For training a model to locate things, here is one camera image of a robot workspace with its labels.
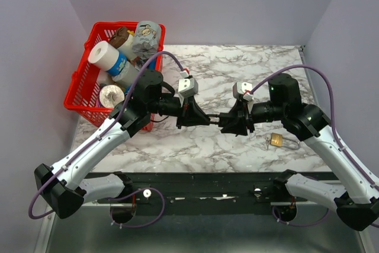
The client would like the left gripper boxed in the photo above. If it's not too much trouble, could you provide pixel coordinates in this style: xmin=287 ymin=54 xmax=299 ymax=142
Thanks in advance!
xmin=149 ymin=95 xmax=211 ymax=130

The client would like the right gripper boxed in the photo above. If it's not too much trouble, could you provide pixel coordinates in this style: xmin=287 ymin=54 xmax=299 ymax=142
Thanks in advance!
xmin=219 ymin=98 xmax=285 ymax=137

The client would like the black padlock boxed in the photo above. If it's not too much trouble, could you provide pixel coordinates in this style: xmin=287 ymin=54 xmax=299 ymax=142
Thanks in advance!
xmin=207 ymin=113 xmax=235 ymax=127

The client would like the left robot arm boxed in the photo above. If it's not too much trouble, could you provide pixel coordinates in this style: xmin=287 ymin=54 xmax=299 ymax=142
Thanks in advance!
xmin=34 ymin=69 xmax=210 ymax=219

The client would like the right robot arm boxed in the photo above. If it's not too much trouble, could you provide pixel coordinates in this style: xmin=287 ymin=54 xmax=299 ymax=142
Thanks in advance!
xmin=218 ymin=73 xmax=378 ymax=231

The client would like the brass padlock with keys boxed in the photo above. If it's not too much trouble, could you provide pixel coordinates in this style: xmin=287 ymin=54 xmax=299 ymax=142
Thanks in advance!
xmin=265 ymin=133 xmax=300 ymax=150

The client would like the white blue labelled bottle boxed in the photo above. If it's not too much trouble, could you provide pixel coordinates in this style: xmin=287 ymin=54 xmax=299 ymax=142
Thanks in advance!
xmin=107 ymin=53 xmax=144 ymax=89

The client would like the silver foil wrapped roll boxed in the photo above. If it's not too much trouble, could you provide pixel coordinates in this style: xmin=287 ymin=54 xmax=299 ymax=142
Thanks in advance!
xmin=99 ymin=85 xmax=125 ymax=108

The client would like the white toilet paper roll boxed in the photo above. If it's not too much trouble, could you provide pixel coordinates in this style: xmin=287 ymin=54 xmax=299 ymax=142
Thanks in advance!
xmin=88 ymin=40 xmax=119 ymax=71

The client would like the brown chocolate wrapped item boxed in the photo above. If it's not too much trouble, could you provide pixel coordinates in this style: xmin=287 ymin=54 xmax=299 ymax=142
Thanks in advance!
xmin=109 ymin=26 xmax=130 ymax=49

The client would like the red plastic basket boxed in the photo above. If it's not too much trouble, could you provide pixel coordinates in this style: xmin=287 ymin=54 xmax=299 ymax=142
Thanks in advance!
xmin=64 ymin=21 xmax=165 ymax=127

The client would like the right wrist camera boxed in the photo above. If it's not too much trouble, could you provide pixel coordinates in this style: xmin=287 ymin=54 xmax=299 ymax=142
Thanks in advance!
xmin=232 ymin=82 xmax=253 ymax=102

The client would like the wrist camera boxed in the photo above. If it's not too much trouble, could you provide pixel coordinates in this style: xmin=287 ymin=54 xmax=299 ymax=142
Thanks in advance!
xmin=178 ymin=78 xmax=198 ymax=98
xmin=232 ymin=82 xmax=253 ymax=102

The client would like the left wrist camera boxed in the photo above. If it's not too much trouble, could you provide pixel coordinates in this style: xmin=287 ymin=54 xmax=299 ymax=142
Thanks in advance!
xmin=178 ymin=78 xmax=198 ymax=98

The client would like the black mounting rail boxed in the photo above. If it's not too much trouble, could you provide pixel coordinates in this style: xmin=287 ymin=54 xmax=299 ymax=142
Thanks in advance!
xmin=112 ymin=172 xmax=293 ymax=216

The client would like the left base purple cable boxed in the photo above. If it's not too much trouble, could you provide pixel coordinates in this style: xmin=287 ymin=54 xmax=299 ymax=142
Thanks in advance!
xmin=106 ymin=187 xmax=166 ymax=229

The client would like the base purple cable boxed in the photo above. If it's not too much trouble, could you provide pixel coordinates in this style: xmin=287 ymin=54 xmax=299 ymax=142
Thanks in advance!
xmin=106 ymin=187 xmax=166 ymax=229
xmin=271 ymin=202 xmax=329 ymax=227

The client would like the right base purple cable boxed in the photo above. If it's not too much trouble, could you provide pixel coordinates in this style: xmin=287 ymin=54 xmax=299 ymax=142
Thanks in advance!
xmin=271 ymin=202 xmax=329 ymax=227

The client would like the metal table frame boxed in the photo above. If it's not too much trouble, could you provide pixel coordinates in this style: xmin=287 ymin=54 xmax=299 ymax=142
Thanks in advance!
xmin=35 ymin=187 xmax=378 ymax=252

